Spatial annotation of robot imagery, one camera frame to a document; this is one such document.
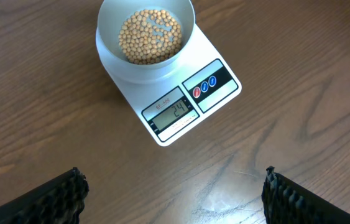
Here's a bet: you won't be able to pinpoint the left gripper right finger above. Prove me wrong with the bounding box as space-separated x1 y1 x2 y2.
261 166 350 224

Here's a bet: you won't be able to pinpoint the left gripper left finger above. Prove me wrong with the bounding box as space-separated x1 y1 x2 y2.
0 167 89 224

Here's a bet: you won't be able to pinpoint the soybeans in bowl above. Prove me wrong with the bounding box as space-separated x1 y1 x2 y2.
118 9 183 65

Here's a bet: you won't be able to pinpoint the white kitchen scale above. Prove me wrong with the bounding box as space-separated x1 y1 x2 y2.
96 26 242 146

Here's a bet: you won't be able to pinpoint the grey bowl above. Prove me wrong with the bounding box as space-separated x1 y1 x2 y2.
96 0 196 72

